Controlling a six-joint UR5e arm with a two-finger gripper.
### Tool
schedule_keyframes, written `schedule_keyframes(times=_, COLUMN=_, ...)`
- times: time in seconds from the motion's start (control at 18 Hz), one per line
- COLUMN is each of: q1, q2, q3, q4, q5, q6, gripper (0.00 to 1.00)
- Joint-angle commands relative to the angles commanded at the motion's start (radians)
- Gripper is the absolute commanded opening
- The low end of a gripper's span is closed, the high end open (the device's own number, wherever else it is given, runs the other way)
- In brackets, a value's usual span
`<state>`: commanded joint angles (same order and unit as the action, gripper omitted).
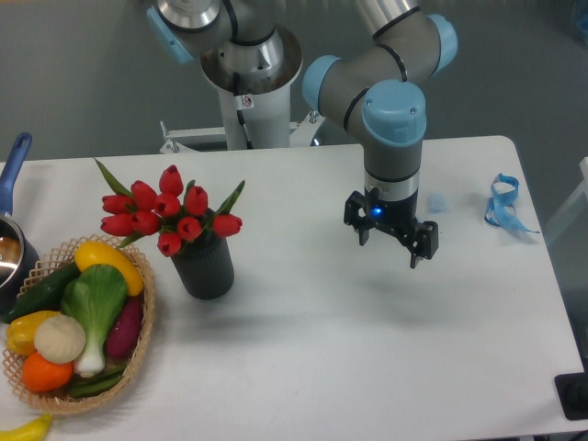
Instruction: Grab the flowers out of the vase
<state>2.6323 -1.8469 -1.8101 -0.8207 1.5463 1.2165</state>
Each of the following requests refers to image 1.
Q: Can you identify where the black device at edge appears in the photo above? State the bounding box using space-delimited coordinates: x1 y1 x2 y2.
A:
554 372 587 421

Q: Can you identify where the small pale blue cap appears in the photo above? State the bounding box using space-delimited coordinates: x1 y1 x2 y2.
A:
427 194 447 213

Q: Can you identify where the green bok choy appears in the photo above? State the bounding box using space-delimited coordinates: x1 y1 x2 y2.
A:
62 264 128 378

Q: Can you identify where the yellow banana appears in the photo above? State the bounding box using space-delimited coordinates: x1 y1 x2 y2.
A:
0 413 53 441

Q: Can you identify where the dark grey ribbed vase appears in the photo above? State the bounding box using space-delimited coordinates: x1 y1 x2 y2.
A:
171 217 234 300

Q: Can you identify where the green bean pod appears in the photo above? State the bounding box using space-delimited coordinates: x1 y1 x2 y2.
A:
67 366 126 399

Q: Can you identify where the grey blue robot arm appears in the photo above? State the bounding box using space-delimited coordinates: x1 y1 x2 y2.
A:
147 1 458 263

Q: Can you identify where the woven wicker basket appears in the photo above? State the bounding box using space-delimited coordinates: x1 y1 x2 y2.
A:
2 234 155 415

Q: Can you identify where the dark green cucumber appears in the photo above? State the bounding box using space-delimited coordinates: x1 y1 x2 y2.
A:
2 263 81 323

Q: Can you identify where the purple sweet potato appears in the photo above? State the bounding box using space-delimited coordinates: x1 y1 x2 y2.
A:
105 297 142 358

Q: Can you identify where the orange fruit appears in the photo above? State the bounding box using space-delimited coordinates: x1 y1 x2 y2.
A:
22 352 74 392

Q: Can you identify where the yellow squash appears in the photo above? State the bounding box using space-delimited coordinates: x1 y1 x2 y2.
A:
73 241 145 298

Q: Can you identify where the blue ribbon strap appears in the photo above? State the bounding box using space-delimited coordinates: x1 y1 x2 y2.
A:
483 173 542 235

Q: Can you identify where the red tulip bouquet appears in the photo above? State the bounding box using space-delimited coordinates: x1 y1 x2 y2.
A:
96 161 245 257

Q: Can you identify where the yellow bell pepper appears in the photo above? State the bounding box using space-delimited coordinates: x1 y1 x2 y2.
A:
6 311 60 356

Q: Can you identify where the white frame at right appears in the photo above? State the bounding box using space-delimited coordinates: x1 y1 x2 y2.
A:
543 157 587 246

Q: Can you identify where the blue handled saucepan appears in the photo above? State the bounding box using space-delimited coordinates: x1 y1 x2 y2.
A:
1 132 39 313

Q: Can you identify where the white garlic bun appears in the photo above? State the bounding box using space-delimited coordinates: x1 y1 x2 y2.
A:
34 314 86 364

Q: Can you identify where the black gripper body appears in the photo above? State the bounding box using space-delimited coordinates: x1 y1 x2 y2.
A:
344 188 438 260

